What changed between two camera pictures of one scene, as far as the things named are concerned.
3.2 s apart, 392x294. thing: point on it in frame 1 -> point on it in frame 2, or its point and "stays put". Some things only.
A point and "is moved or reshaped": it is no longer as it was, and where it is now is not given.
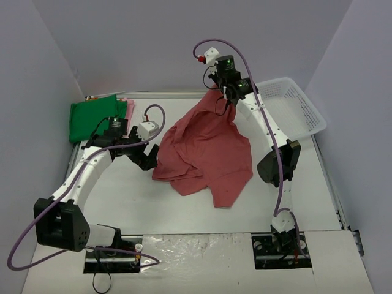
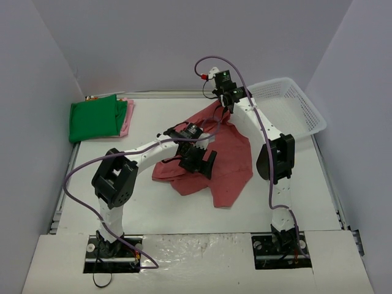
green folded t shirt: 86,116 stays put
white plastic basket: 296,114 stays put
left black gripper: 135,147 -> 198,161
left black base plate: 114,262 stays put
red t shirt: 205,147 is moved or reshaped
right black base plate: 280,251 stays put
